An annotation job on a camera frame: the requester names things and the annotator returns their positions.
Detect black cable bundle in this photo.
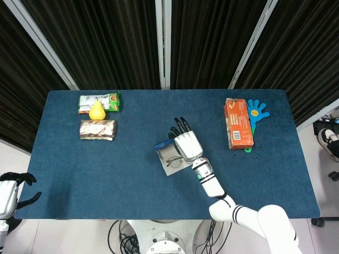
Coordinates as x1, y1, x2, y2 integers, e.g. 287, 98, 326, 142
108, 219, 141, 254
194, 219, 234, 254

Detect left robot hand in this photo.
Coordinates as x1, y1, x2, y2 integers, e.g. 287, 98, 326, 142
0, 171, 42, 219

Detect dark pleated curtain panel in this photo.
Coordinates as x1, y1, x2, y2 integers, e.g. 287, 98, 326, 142
0, 0, 70, 153
21, 0, 162, 90
235, 0, 339, 128
170, 0, 269, 90

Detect green snack packet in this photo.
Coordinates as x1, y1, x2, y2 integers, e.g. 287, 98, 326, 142
77, 90, 122, 115

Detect yellow pear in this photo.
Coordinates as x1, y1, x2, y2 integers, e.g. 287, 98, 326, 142
88, 98, 106, 120

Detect orange carton box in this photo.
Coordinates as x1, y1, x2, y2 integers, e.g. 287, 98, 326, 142
224, 97, 255, 151

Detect clear-frame eyeglasses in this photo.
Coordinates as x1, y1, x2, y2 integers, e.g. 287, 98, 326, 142
165, 156, 184, 169

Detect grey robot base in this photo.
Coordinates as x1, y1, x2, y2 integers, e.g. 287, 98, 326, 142
127, 219, 212, 254

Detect blue hand clapper toy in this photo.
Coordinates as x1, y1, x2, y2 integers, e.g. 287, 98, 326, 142
243, 98, 271, 155

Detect grey frame post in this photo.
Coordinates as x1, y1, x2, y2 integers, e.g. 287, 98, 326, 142
155, 0, 172, 90
5, 0, 79, 90
228, 0, 279, 90

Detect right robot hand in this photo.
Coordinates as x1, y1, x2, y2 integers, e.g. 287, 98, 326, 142
168, 116, 204, 162

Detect blue velvet table cloth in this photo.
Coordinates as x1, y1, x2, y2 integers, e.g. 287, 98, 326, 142
13, 89, 320, 220

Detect white and black sneaker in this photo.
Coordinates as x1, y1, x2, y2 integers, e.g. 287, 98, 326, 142
317, 128, 339, 162

